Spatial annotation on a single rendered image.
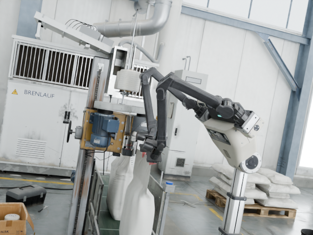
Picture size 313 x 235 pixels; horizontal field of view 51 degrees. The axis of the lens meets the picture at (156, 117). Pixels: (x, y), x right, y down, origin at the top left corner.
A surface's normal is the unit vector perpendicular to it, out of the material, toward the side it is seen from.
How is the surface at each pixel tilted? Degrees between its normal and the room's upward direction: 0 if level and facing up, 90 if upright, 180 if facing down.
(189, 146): 90
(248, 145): 115
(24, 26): 90
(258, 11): 90
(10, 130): 90
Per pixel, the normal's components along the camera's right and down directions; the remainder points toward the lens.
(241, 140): 0.27, 0.10
